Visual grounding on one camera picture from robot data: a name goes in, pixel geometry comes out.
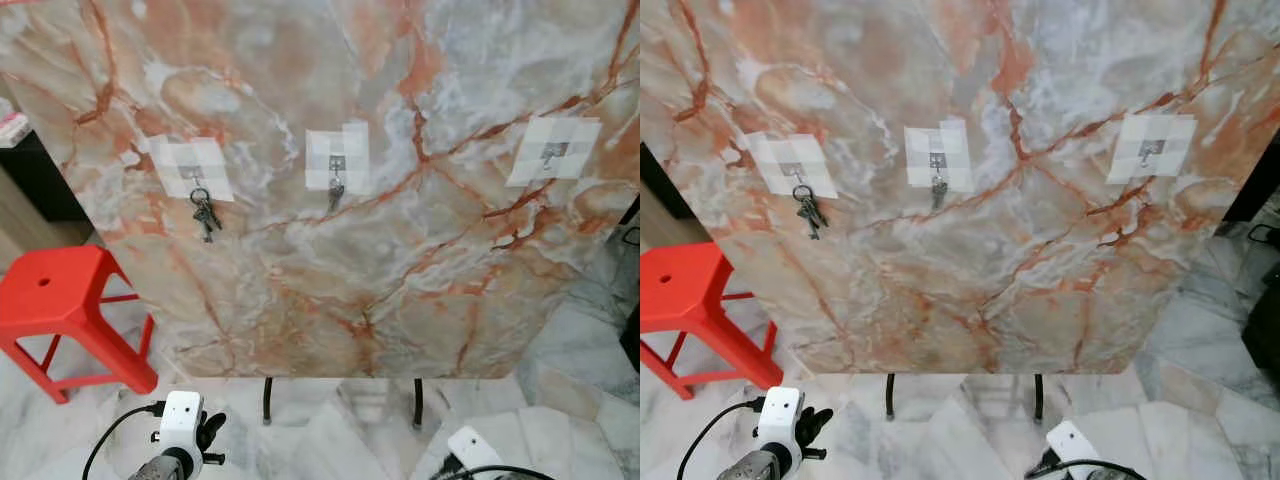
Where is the metal hook on white tape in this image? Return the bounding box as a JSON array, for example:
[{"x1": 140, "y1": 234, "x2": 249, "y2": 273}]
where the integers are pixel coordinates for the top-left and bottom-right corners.
[
  {"x1": 148, "y1": 135, "x2": 236, "y2": 204},
  {"x1": 904, "y1": 118, "x2": 973, "y2": 193},
  {"x1": 304, "y1": 121, "x2": 372, "y2": 197},
  {"x1": 1106, "y1": 112, "x2": 1199, "y2": 185},
  {"x1": 505, "y1": 115, "x2": 604, "y2": 189},
  {"x1": 745, "y1": 130, "x2": 839, "y2": 201}
]

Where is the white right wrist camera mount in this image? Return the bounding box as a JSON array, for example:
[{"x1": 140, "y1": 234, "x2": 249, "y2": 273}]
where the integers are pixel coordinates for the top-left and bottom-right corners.
[
  {"x1": 1045, "y1": 420, "x2": 1106, "y2": 471},
  {"x1": 445, "y1": 426, "x2": 504, "y2": 474}
]

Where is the dark key bunch on ring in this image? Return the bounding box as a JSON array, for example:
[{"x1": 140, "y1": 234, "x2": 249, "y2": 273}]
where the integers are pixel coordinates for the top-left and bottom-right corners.
[
  {"x1": 792, "y1": 184, "x2": 829, "y2": 241},
  {"x1": 189, "y1": 186, "x2": 224, "y2": 244}
]

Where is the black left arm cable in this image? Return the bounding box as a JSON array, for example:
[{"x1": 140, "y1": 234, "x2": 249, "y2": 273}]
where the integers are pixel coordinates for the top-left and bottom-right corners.
[
  {"x1": 82, "y1": 402, "x2": 167, "y2": 480},
  {"x1": 676, "y1": 398, "x2": 766, "y2": 480}
]

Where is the red plastic stool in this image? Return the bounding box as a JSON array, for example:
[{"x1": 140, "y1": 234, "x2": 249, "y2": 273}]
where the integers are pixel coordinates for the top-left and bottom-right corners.
[
  {"x1": 0, "y1": 245, "x2": 159, "y2": 405},
  {"x1": 640, "y1": 242, "x2": 784, "y2": 401}
]

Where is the orange marble pattern board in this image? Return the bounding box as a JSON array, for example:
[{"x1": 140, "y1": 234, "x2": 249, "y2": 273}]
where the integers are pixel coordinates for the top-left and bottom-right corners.
[
  {"x1": 640, "y1": 0, "x2": 1280, "y2": 377},
  {"x1": 0, "y1": 0, "x2": 641, "y2": 382}
]

